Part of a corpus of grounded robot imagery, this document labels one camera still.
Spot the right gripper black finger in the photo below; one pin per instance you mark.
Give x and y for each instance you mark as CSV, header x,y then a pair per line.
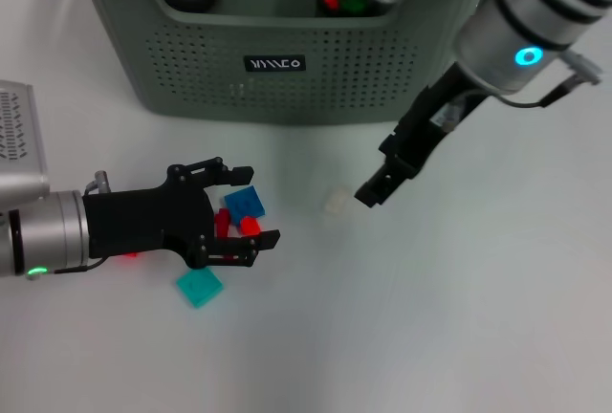
x,y
380,186

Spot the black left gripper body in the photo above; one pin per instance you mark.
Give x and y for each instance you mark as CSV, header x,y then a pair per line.
x,y
143,222

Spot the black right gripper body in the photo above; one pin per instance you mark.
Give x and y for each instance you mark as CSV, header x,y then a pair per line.
x,y
425,131

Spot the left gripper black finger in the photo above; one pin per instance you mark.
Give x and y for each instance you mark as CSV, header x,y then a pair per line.
x,y
253,243
225,174

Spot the bright red sloped brick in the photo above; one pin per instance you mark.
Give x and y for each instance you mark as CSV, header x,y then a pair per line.
x,y
130,255

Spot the white two-stud plate brick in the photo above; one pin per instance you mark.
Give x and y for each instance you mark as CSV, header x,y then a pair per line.
x,y
334,202

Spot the grey perforated storage bin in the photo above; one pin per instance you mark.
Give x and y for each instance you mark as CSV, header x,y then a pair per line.
x,y
287,97

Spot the blue square plate brick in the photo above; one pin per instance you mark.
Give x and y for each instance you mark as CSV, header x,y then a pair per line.
x,y
245,202

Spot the dark red curved brick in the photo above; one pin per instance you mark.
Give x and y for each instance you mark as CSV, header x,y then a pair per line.
x,y
222,222

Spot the silver wrist connector stub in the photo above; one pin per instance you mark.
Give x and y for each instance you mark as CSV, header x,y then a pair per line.
x,y
98,181

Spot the teal square plate brick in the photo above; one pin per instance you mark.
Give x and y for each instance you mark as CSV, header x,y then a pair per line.
x,y
199,286

